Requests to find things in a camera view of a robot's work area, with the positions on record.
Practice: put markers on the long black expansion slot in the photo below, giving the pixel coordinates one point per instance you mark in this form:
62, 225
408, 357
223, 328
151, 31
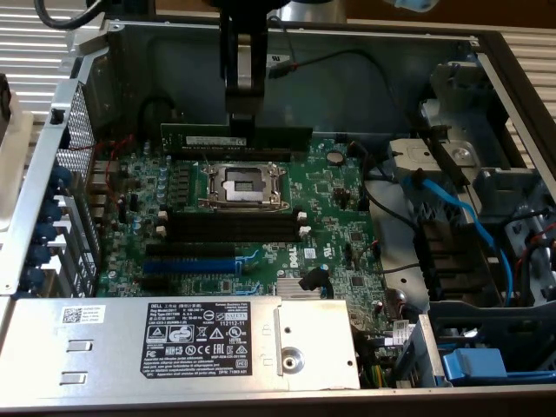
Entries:
191, 251

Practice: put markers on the silver finned heat sink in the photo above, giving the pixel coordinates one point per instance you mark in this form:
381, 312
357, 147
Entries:
289, 287

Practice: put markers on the black plug blue tab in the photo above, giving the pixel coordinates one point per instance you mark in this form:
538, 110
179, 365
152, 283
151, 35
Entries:
310, 280

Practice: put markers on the round coin battery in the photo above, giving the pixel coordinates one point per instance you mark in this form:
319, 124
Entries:
335, 156

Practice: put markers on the short black expansion slot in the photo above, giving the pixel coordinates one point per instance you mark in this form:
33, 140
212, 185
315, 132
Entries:
154, 284

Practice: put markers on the silver power supply black label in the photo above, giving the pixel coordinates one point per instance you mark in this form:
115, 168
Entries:
108, 347

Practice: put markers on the blue plastic bracket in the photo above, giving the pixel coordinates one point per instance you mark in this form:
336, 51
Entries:
473, 365

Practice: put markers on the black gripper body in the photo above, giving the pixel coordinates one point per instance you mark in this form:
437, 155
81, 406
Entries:
243, 6

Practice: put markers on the green motherboard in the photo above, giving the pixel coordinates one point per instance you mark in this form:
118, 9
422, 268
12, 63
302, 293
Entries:
330, 208

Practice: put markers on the blue slot retainer clip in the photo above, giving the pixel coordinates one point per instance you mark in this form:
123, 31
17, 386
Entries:
61, 177
39, 255
51, 211
34, 277
44, 232

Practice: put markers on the silver CPU socket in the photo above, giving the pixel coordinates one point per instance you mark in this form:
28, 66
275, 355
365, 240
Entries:
243, 187

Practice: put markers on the grey metal disk bay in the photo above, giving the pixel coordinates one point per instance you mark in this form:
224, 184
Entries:
460, 156

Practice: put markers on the blue expansion slot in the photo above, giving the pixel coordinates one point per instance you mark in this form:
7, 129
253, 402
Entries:
191, 265

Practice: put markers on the grey metal PC case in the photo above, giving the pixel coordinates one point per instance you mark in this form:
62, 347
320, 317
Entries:
347, 95

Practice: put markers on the black ribbed drive cage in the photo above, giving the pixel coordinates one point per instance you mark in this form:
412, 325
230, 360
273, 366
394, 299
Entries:
452, 260

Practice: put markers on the green RAM stick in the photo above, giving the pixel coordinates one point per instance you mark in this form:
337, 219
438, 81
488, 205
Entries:
282, 139

